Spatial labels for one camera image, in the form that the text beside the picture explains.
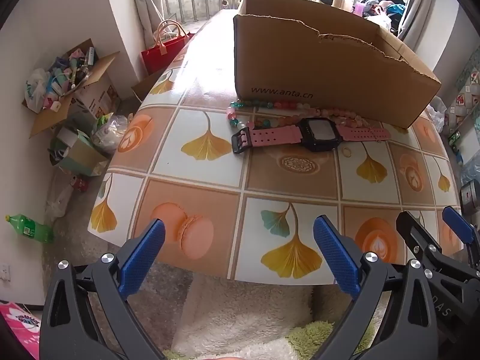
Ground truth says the cardboard box of clutter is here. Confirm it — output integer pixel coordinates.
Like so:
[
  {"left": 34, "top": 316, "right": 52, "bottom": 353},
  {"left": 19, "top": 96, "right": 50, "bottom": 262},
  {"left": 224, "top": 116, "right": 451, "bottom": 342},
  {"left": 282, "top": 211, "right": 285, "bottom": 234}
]
[{"left": 22, "top": 38, "right": 122, "bottom": 137}]

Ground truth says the black box device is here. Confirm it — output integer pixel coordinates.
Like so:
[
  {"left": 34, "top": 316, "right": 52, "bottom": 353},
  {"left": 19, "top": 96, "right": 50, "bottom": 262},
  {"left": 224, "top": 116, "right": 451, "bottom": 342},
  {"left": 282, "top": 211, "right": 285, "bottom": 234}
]
[{"left": 460, "top": 180, "right": 480, "bottom": 212}]

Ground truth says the small green carton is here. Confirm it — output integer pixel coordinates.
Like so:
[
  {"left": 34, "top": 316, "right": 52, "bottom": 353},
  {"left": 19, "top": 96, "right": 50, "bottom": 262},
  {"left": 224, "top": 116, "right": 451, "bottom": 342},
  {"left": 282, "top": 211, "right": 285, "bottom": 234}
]
[{"left": 49, "top": 129, "right": 109, "bottom": 177}]

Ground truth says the white fluffy rug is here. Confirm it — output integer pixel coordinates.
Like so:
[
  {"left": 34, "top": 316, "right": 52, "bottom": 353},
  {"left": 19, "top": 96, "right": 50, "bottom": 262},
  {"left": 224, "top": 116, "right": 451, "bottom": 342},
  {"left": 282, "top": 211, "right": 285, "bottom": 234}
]
[{"left": 165, "top": 266, "right": 376, "bottom": 360}]

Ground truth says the green plastic bottle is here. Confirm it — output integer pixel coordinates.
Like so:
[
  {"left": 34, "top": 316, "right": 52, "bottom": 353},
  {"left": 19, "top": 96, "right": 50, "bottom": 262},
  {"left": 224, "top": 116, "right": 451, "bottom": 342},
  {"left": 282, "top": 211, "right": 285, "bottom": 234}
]
[{"left": 5, "top": 214, "right": 54, "bottom": 244}]

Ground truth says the brown cardboard box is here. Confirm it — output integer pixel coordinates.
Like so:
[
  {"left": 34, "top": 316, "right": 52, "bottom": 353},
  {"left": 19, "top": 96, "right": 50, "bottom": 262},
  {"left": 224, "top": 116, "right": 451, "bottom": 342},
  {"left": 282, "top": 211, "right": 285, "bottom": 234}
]
[{"left": 233, "top": 0, "right": 442, "bottom": 129}]

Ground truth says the pile of clothes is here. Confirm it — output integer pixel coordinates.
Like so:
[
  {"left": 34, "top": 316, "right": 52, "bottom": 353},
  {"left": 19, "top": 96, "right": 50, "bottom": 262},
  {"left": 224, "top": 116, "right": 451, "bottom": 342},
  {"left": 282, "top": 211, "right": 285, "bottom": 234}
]
[{"left": 360, "top": 0, "right": 407, "bottom": 31}]

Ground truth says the multicolour bead necklace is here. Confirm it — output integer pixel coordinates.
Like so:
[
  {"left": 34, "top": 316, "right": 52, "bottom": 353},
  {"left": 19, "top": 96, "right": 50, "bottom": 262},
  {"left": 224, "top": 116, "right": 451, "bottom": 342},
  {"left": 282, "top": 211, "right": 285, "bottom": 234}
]
[{"left": 226, "top": 98, "right": 317, "bottom": 130}]

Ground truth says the clear plastic bag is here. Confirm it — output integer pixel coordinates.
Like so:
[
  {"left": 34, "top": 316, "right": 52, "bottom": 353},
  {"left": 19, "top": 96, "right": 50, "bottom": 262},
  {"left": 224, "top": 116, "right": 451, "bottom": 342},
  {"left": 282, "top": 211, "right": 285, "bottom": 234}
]
[{"left": 92, "top": 112, "right": 130, "bottom": 154}]

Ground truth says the pink strap digital watch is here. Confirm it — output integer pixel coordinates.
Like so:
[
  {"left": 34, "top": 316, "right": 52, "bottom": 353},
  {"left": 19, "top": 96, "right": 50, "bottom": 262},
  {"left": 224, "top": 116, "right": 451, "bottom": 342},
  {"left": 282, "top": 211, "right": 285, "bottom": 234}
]
[{"left": 231, "top": 117, "right": 391, "bottom": 154}]

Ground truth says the pink bead bracelet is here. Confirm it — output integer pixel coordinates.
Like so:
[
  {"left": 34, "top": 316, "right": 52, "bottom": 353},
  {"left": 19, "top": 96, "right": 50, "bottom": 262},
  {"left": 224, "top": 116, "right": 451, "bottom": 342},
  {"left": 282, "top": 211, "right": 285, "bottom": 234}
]
[{"left": 311, "top": 108, "right": 370, "bottom": 128}]

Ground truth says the crumpled white plastic bag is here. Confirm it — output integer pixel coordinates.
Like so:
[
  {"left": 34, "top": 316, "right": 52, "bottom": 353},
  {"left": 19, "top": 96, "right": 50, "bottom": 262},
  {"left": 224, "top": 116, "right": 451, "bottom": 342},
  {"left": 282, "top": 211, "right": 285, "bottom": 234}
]
[{"left": 45, "top": 180, "right": 74, "bottom": 222}]

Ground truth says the green shaggy rug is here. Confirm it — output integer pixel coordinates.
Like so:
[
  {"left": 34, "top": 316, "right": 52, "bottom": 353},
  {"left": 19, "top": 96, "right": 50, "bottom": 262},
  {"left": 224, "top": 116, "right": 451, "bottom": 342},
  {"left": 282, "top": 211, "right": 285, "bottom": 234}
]
[{"left": 285, "top": 320, "right": 376, "bottom": 360}]

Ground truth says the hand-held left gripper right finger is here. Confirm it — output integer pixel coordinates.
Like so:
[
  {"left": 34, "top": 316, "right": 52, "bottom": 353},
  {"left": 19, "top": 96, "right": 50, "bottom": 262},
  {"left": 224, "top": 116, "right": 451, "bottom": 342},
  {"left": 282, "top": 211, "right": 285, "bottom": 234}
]
[{"left": 313, "top": 215, "right": 439, "bottom": 360}]

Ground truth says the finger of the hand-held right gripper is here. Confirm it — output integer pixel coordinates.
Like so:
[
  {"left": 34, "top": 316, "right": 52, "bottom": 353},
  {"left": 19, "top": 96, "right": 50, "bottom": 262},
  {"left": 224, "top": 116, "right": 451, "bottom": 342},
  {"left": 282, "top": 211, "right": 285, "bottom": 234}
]
[
  {"left": 396, "top": 211, "right": 445, "bottom": 271},
  {"left": 442, "top": 206, "right": 480, "bottom": 271}
]

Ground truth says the grey curtain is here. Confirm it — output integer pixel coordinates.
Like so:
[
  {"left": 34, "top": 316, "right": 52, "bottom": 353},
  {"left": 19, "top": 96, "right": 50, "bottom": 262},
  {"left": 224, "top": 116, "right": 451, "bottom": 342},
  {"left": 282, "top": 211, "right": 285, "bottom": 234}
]
[
  {"left": 401, "top": 0, "right": 439, "bottom": 42},
  {"left": 129, "top": 0, "right": 166, "bottom": 46}
]

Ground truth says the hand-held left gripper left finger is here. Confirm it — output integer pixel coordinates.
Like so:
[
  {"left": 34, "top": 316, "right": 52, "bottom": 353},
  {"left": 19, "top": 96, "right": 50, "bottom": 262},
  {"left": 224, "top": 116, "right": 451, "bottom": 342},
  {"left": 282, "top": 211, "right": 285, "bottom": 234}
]
[{"left": 39, "top": 218, "right": 167, "bottom": 360}]

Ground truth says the pink floral cloth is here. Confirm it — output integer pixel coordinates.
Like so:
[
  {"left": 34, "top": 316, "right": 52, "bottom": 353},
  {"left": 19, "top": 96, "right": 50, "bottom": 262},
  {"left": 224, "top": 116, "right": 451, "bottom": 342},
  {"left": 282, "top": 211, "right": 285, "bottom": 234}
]
[{"left": 0, "top": 300, "right": 41, "bottom": 360}]

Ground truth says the red gift bag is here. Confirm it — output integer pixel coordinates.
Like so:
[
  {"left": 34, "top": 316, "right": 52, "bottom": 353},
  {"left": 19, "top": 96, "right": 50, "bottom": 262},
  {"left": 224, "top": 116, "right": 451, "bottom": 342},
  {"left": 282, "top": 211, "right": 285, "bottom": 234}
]
[{"left": 140, "top": 20, "right": 194, "bottom": 76}]

